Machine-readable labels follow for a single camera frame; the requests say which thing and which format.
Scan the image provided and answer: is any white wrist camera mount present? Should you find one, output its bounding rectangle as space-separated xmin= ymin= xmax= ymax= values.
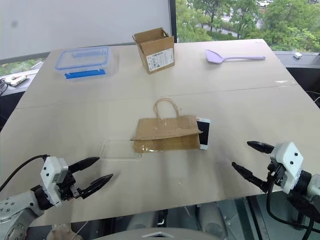
xmin=40 ymin=156 xmax=69 ymax=205
xmin=269 ymin=141 xmax=305 ymax=194

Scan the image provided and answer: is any dark window frame post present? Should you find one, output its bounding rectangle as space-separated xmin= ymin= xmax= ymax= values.
xmin=167 ymin=0 xmax=179 ymax=44

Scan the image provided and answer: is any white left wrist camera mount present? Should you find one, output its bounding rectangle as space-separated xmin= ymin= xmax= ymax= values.
xmin=40 ymin=156 xmax=69 ymax=205

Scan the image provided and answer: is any white smartphone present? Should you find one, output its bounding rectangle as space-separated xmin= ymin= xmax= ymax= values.
xmin=195 ymin=117 xmax=212 ymax=151

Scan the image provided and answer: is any white power strip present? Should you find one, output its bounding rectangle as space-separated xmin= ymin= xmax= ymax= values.
xmin=4 ymin=75 xmax=28 ymax=87

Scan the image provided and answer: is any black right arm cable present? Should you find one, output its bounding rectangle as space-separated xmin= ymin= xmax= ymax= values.
xmin=265 ymin=174 xmax=315 ymax=240

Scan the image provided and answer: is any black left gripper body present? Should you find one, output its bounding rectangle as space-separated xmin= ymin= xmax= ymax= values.
xmin=55 ymin=166 xmax=85 ymax=202

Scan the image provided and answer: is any open brown cardboard box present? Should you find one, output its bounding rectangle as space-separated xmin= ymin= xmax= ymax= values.
xmin=132 ymin=27 xmax=176 ymax=75

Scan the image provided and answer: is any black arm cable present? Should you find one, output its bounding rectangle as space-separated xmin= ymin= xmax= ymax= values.
xmin=0 ymin=154 xmax=49 ymax=193
xmin=265 ymin=174 xmax=315 ymax=240

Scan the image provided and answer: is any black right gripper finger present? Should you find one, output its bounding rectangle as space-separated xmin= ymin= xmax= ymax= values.
xmin=231 ymin=161 xmax=270 ymax=194
xmin=246 ymin=140 xmax=276 ymax=155

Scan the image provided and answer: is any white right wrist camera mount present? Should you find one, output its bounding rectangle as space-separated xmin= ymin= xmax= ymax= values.
xmin=269 ymin=141 xmax=305 ymax=194

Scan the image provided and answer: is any clear container with blue lid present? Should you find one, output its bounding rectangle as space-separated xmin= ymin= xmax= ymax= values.
xmin=54 ymin=45 xmax=114 ymax=82

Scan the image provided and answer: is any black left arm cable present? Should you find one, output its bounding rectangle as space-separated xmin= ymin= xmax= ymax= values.
xmin=0 ymin=154 xmax=49 ymax=193

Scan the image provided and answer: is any purple plastic rice scoop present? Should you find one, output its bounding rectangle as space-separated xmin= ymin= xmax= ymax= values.
xmin=204 ymin=48 xmax=267 ymax=65

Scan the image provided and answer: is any thin light cable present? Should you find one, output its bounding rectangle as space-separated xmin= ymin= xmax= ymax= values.
xmin=305 ymin=90 xmax=320 ymax=109

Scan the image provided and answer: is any brown paper bag with handles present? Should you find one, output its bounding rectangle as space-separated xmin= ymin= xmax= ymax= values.
xmin=129 ymin=97 xmax=204 ymax=154

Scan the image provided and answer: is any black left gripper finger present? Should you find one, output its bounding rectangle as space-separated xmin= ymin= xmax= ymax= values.
xmin=79 ymin=173 xmax=114 ymax=200
xmin=67 ymin=156 xmax=101 ymax=174

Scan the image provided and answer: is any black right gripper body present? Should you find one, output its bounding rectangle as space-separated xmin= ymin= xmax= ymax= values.
xmin=266 ymin=161 xmax=287 ymax=187

